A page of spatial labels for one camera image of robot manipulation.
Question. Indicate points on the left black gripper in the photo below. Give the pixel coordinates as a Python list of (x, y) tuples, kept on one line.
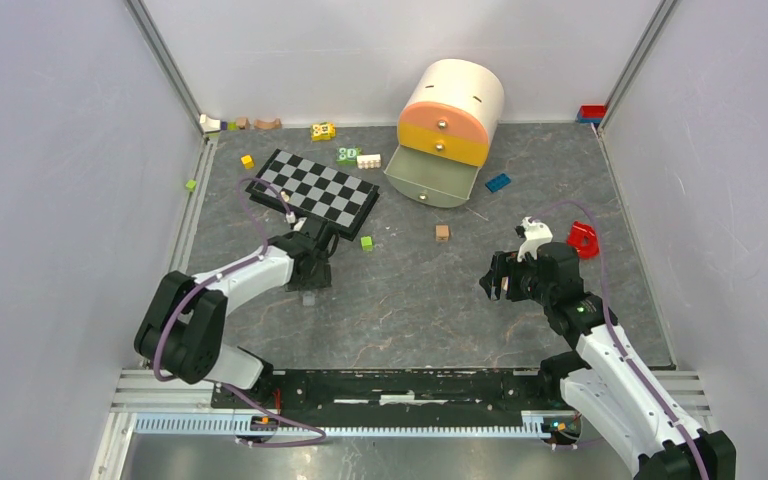
[(321, 279)]

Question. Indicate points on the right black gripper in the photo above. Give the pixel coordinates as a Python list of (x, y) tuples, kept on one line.
[(491, 280)]

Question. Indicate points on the grey green bottom drawer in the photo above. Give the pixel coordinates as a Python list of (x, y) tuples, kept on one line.
[(448, 184)]

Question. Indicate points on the orange top drawer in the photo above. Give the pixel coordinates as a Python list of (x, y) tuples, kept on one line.
[(461, 123)]

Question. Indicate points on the cream round drawer cabinet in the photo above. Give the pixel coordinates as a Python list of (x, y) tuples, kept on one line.
[(464, 85)]

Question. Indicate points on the clear plastic bottle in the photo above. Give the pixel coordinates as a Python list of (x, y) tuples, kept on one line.
[(308, 298)]

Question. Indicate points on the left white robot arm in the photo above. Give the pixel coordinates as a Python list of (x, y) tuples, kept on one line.
[(182, 332)]

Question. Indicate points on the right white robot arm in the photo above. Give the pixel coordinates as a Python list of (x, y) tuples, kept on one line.
[(602, 377)]

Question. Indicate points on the small green cube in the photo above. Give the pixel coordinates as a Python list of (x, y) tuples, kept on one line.
[(366, 243)]

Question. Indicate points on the black white checkerboard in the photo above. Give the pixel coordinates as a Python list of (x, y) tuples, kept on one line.
[(315, 190)]

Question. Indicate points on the small wooden cube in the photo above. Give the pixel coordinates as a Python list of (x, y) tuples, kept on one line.
[(442, 233)]

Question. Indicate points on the green number block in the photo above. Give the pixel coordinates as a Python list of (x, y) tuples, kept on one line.
[(348, 155)]

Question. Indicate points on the blue lego brick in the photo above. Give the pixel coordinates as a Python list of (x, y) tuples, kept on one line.
[(497, 182)]

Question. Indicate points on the red plastic toy piece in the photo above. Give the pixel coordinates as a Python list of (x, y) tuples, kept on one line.
[(584, 240)]

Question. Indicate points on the white lego brick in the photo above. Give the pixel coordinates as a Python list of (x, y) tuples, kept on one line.
[(369, 161)]

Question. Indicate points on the yellow small cube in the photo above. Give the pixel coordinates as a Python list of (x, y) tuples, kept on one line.
[(247, 162)]

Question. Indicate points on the yellow owl toy block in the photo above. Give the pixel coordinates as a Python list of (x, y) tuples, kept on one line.
[(323, 131)]

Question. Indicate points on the wooden arch block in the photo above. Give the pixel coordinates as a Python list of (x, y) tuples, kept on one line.
[(261, 124)]

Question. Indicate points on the red blue brick stack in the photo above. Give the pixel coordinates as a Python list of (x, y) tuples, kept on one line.
[(592, 114)]

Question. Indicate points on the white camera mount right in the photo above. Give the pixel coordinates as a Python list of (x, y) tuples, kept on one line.
[(534, 234)]

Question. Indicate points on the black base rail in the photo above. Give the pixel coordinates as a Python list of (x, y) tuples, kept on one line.
[(414, 398)]

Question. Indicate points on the white corner bracket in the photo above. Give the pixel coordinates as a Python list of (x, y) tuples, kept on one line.
[(209, 124)]

